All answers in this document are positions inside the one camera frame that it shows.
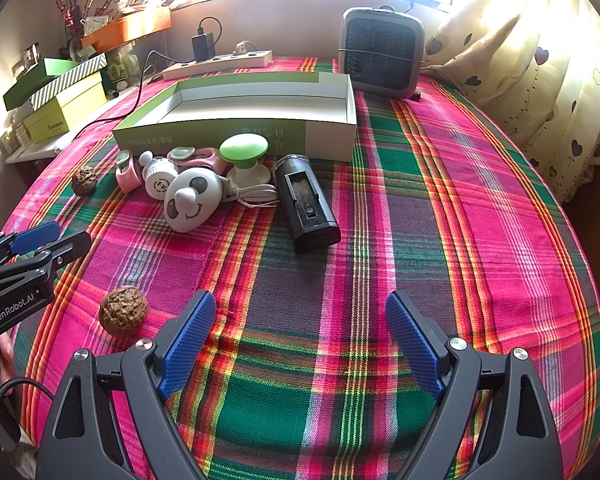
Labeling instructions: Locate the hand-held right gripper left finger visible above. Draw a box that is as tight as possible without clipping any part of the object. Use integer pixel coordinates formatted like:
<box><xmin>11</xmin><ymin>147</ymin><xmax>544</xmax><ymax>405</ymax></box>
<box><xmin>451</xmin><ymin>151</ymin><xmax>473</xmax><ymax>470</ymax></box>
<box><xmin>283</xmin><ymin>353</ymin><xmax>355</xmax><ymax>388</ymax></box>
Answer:
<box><xmin>35</xmin><ymin>290</ymin><xmax>217</xmax><ymax>480</ymax></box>

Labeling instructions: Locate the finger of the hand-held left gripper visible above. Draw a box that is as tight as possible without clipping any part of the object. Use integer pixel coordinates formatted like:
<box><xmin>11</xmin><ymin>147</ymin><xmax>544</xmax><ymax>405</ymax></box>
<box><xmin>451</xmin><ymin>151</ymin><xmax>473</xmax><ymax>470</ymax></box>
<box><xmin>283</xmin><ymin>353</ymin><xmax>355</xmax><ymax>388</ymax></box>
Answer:
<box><xmin>0</xmin><ymin>232</ymin><xmax>94</xmax><ymax>288</ymax></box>
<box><xmin>0</xmin><ymin>220</ymin><xmax>61</xmax><ymax>267</ymax></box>

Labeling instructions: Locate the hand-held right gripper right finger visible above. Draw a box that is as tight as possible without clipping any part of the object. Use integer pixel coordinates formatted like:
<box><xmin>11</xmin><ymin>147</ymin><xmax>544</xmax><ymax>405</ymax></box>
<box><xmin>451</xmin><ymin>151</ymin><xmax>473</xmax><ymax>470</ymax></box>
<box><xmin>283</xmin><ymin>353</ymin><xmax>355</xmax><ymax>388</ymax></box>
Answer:
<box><xmin>385</xmin><ymin>290</ymin><xmax>563</xmax><ymax>480</ymax></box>

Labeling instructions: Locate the brown walnut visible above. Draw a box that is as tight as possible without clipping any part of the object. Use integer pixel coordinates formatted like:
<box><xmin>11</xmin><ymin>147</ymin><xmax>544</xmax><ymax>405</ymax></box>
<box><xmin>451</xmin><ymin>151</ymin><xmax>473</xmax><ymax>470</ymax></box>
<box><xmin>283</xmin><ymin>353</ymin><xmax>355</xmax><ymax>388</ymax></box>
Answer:
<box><xmin>71</xmin><ymin>166</ymin><xmax>99</xmax><ymax>197</ymax></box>
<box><xmin>99</xmin><ymin>286</ymin><xmax>149</xmax><ymax>336</ymax></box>

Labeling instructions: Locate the pink clip with green pad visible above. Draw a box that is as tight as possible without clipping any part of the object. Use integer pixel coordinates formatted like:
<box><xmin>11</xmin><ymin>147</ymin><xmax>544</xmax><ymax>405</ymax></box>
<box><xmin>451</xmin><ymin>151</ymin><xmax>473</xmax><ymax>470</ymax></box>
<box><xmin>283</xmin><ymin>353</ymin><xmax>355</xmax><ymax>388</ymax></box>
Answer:
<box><xmin>167</xmin><ymin>146</ymin><xmax>226</xmax><ymax>176</ymax></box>
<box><xmin>115</xmin><ymin>152</ymin><xmax>141</xmax><ymax>193</ymax></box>

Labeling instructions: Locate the white round brush head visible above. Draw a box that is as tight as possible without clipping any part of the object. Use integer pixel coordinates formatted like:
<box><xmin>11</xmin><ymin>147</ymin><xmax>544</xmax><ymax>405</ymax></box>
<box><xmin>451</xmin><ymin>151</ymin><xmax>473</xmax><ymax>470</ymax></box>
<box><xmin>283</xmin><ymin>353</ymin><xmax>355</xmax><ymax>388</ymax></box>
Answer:
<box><xmin>145</xmin><ymin>159</ymin><xmax>181</xmax><ymax>202</ymax></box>

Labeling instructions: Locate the white panda hand fan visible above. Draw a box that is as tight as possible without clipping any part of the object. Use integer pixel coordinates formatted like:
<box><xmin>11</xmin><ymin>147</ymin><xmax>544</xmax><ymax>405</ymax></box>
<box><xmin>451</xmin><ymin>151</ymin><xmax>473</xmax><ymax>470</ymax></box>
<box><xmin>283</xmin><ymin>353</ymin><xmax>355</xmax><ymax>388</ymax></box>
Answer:
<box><xmin>163</xmin><ymin>167</ymin><xmax>222</xmax><ymax>233</ymax></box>

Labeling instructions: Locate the white cable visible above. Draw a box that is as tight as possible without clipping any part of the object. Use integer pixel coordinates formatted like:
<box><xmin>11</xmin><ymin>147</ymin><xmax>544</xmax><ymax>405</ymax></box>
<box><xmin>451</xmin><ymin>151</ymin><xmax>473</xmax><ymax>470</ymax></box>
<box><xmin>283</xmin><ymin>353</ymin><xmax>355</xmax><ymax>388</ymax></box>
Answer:
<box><xmin>225</xmin><ymin>182</ymin><xmax>281</xmax><ymax>208</ymax></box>

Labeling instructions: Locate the black rectangular device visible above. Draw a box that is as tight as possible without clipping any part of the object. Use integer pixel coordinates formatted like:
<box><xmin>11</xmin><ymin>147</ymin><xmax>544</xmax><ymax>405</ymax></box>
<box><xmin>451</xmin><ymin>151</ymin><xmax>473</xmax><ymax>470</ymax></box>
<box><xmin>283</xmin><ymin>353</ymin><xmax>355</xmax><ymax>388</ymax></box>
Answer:
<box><xmin>272</xmin><ymin>154</ymin><xmax>342</xmax><ymax>254</ymax></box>

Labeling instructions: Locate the green topped white massager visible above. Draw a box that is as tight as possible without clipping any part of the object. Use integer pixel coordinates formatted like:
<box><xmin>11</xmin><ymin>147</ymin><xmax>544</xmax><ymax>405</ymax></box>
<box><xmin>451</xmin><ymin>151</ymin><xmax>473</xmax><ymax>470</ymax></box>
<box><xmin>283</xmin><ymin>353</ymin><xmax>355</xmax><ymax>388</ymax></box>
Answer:
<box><xmin>219</xmin><ymin>135</ymin><xmax>272</xmax><ymax>187</ymax></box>

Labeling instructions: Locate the green and white cardboard box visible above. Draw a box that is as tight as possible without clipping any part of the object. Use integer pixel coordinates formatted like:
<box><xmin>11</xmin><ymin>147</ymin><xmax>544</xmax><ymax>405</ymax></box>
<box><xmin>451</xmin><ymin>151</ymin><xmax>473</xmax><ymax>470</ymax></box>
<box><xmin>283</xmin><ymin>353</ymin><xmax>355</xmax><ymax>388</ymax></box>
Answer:
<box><xmin>112</xmin><ymin>71</ymin><xmax>358</xmax><ymax>162</ymax></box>

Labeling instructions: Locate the plaid tablecloth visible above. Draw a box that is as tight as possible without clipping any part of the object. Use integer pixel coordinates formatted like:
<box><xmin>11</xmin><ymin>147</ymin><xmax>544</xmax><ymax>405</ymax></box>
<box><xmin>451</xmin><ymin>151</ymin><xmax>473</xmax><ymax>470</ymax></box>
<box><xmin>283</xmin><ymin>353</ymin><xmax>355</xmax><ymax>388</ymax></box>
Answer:
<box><xmin>0</xmin><ymin>55</ymin><xmax>600</xmax><ymax>480</ymax></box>

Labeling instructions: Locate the yellow-green box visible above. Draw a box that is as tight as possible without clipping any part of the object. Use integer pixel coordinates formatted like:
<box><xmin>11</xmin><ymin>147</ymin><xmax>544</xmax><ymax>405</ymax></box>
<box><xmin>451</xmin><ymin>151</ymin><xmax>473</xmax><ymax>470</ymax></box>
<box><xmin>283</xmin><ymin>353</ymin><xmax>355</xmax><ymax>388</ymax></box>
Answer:
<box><xmin>22</xmin><ymin>71</ymin><xmax>108</xmax><ymax>145</ymax></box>

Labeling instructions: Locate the green box lid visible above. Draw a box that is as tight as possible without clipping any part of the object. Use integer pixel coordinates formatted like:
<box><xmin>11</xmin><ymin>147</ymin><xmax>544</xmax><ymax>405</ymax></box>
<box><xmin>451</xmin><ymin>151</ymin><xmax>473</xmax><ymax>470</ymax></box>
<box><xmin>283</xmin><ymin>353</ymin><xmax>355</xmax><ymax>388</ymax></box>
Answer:
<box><xmin>2</xmin><ymin>58</ymin><xmax>81</xmax><ymax>111</ymax></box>

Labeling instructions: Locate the grey striped box lid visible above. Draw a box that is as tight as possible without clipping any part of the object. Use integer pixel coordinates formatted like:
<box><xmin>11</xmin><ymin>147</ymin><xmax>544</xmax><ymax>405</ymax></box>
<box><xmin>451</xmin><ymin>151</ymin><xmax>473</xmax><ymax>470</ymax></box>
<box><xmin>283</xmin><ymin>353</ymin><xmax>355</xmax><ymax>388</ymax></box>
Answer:
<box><xmin>30</xmin><ymin>52</ymin><xmax>108</xmax><ymax>108</ymax></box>

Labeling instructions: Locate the green ornament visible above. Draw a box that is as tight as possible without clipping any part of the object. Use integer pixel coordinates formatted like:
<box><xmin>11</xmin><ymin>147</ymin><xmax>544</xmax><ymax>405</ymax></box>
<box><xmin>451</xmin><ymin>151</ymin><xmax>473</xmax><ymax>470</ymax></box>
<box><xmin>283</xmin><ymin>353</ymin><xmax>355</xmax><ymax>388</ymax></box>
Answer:
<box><xmin>105</xmin><ymin>50</ymin><xmax>131</xmax><ymax>86</ymax></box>

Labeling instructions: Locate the orange box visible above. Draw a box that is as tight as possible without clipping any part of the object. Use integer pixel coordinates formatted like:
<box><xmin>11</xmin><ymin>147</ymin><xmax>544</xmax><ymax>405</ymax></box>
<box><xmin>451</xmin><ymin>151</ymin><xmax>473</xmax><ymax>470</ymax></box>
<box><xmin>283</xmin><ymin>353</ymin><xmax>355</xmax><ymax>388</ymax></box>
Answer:
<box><xmin>81</xmin><ymin>7</ymin><xmax>172</xmax><ymax>53</ymax></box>

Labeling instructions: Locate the white power strip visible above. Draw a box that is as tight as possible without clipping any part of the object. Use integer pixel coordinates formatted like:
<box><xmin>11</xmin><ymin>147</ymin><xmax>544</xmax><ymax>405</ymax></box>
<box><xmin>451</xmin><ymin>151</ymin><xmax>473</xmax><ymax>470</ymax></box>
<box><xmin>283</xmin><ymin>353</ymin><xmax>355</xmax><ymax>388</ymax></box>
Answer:
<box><xmin>161</xmin><ymin>50</ymin><xmax>273</xmax><ymax>81</ymax></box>

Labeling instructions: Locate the black charger adapter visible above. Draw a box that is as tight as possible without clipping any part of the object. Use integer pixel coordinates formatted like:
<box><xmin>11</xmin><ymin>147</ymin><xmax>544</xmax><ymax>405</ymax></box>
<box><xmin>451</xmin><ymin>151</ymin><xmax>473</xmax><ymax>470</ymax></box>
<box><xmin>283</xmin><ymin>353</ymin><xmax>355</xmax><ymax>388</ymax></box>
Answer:
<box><xmin>191</xmin><ymin>32</ymin><xmax>216</xmax><ymax>63</ymax></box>

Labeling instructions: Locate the cream curtain with hearts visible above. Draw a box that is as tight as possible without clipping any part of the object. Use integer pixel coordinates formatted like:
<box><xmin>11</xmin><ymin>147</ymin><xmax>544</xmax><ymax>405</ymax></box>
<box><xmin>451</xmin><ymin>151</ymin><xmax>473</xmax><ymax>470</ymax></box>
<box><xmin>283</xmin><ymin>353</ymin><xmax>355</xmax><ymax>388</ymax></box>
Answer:
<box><xmin>425</xmin><ymin>0</ymin><xmax>600</xmax><ymax>201</ymax></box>

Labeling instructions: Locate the grey space heater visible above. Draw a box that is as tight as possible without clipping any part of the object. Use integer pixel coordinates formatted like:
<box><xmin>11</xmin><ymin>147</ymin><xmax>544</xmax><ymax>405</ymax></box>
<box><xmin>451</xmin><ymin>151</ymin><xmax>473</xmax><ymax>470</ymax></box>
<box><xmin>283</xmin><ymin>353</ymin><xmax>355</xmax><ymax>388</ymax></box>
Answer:
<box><xmin>337</xmin><ymin>6</ymin><xmax>426</xmax><ymax>100</ymax></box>

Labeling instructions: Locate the black braided cable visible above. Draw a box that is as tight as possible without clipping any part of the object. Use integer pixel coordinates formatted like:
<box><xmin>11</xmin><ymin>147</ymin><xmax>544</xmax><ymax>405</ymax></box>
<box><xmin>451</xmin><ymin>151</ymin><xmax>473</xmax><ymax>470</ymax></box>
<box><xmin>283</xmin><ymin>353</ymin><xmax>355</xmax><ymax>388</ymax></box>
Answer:
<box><xmin>0</xmin><ymin>377</ymin><xmax>57</xmax><ymax>442</ymax></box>

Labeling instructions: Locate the black power cable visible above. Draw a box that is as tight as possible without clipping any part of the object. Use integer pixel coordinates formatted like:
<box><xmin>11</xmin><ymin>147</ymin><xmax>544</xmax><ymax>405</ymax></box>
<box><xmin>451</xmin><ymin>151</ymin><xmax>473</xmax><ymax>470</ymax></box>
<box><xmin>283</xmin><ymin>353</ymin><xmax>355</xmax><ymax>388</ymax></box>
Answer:
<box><xmin>67</xmin><ymin>16</ymin><xmax>225</xmax><ymax>133</ymax></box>

